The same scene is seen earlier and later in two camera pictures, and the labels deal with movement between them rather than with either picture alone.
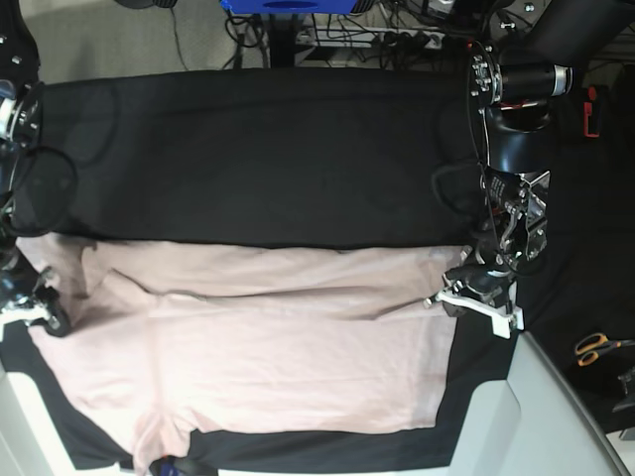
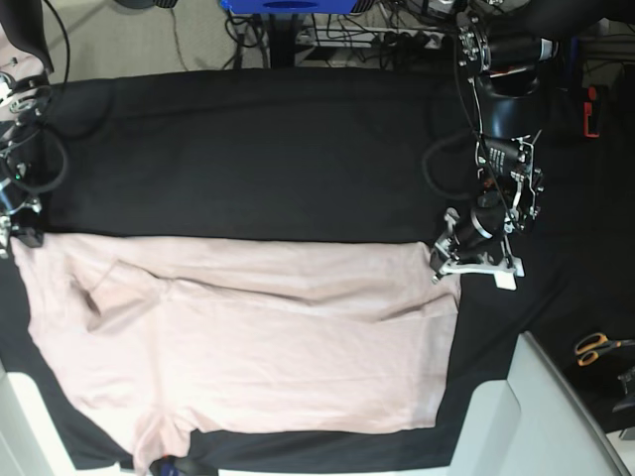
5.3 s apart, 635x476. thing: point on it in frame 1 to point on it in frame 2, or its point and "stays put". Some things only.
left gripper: [23, 283] to [25, 217]
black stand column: [282, 40] stays put
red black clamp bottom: [170, 465] stays put
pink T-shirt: [166, 339] stays put
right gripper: [490, 285] to [484, 228]
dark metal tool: [628, 381] stays put
